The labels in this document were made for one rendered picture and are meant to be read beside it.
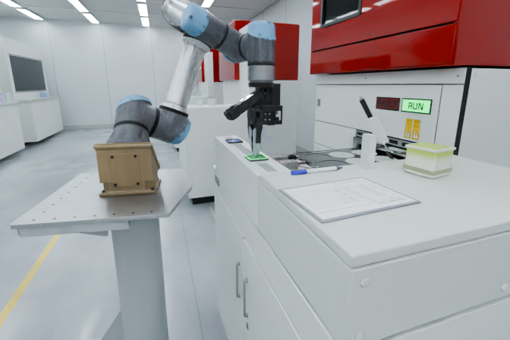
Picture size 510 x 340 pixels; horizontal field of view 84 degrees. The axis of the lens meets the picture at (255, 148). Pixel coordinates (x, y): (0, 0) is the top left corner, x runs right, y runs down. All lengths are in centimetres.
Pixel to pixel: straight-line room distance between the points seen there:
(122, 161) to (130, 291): 46
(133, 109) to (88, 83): 783
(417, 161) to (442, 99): 36
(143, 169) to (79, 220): 23
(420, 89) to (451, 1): 27
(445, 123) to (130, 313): 123
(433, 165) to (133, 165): 83
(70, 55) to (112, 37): 112
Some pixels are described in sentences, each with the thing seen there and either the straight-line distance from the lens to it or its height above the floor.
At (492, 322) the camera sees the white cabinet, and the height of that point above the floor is 77.
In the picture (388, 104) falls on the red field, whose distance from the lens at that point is 120.
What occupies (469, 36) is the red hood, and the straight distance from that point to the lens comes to 103.
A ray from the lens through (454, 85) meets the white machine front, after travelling 104.
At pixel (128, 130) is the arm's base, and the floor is 102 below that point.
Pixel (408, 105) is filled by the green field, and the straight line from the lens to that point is 114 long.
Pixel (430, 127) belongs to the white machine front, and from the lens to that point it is 109.
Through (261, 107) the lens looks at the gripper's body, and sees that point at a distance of 77.
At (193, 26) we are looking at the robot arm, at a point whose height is 132.
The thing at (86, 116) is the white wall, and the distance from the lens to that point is 896.
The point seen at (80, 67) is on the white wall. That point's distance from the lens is 892.
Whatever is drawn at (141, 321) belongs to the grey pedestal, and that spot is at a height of 35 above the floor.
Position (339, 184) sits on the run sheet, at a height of 97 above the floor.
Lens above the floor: 117
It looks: 13 degrees down
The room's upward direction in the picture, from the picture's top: straight up
